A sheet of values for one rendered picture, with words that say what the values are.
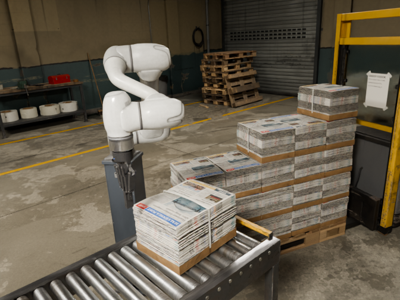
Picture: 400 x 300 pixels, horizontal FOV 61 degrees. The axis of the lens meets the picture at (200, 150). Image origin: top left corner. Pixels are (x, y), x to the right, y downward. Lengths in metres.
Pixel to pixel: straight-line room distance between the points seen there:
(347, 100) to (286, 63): 7.28
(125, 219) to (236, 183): 0.80
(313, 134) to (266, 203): 0.63
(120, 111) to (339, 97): 1.93
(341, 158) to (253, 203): 0.85
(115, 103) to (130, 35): 8.37
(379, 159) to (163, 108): 2.51
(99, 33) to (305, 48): 5.29
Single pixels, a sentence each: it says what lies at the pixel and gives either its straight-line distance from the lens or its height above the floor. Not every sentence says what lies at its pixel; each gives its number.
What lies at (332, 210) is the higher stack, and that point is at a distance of 3.10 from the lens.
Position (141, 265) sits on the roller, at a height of 0.79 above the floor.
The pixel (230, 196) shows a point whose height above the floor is 1.03.
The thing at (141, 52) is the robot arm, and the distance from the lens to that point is 1.69.
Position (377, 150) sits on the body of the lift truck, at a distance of 3.39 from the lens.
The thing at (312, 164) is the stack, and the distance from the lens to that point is 2.75.
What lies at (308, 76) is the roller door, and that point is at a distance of 9.68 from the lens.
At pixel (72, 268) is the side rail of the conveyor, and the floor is 0.80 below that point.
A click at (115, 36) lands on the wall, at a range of 9.30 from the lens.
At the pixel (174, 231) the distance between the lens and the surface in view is 1.35.
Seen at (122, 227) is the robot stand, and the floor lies 0.52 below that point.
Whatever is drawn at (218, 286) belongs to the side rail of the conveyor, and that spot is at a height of 0.79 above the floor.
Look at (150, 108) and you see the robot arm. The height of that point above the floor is 1.49.
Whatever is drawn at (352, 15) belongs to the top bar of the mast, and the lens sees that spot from 3.32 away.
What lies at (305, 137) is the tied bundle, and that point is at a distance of 2.63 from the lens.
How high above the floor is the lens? 1.72
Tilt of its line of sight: 19 degrees down
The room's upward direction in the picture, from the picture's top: 3 degrees counter-clockwise
